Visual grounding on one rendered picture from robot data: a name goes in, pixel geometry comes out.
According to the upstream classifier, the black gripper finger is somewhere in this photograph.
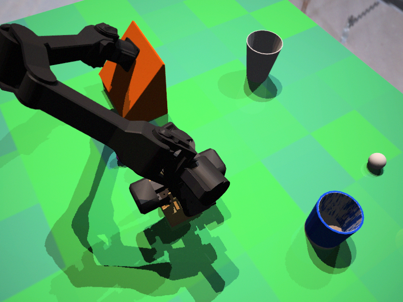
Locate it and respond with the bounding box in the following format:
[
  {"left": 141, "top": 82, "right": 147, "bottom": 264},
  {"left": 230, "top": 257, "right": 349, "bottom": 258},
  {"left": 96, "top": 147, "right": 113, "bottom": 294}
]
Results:
[{"left": 150, "top": 181, "right": 172, "bottom": 207}]

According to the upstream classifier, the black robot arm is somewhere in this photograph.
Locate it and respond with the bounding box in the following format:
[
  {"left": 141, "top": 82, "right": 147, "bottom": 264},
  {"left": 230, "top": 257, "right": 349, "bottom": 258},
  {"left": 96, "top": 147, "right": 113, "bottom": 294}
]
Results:
[{"left": 0, "top": 23, "right": 230, "bottom": 217}]

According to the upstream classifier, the dark blue mug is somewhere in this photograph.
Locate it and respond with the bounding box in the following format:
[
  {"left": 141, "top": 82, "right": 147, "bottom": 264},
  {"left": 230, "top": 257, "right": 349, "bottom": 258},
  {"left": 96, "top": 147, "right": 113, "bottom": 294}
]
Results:
[{"left": 304, "top": 191, "right": 364, "bottom": 249}]

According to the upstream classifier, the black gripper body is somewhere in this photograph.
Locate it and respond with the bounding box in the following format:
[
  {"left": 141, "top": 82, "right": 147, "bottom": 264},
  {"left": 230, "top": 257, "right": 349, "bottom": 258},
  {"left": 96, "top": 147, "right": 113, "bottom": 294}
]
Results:
[{"left": 129, "top": 148, "right": 226, "bottom": 214}]

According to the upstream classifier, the pale pink ball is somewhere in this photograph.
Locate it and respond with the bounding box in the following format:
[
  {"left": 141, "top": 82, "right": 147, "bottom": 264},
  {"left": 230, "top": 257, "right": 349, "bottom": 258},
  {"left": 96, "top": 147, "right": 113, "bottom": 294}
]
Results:
[{"left": 368, "top": 153, "right": 386, "bottom": 169}]

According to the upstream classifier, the dark grey cup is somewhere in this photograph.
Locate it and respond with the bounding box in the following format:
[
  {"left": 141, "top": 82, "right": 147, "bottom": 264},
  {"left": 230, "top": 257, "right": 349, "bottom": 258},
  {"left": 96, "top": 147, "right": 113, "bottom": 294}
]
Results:
[{"left": 246, "top": 30, "right": 283, "bottom": 83}]

